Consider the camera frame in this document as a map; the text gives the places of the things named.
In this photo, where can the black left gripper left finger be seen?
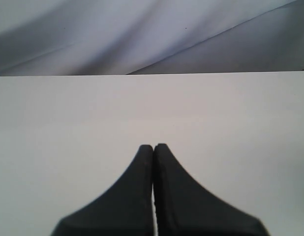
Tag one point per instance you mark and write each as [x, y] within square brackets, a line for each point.
[125, 209]

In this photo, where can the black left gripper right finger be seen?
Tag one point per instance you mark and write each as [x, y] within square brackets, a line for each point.
[185, 208]

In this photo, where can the white backdrop cloth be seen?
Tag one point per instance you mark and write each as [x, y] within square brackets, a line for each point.
[117, 37]

